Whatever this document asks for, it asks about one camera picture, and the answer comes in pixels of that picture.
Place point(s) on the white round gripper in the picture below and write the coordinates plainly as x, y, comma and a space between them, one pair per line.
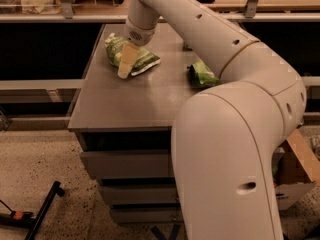
139, 34

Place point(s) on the green jalapeno chip bag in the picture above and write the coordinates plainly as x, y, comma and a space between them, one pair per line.
145, 61

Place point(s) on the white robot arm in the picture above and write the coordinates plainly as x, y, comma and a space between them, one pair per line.
223, 138

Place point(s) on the green snack bag white logo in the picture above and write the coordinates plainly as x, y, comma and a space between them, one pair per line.
201, 76

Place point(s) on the grey drawer cabinet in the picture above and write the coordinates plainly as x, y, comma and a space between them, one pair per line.
138, 113

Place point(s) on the top grey drawer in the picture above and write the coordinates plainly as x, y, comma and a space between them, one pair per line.
127, 164

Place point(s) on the grey drawer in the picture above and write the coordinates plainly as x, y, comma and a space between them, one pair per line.
134, 195
146, 215
127, 164

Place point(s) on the middle grey drawer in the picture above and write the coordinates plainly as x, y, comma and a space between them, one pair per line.
134, 195

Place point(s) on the bottom grey drawer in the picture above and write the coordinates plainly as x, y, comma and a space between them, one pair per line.
146, 215

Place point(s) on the black stand leg left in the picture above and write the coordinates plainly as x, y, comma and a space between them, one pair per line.
29, 220

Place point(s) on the cardboard box with snacks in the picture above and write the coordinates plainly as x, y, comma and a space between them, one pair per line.
296, 170

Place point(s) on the metal shelf rail frame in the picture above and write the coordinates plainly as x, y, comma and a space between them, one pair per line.
108, 12

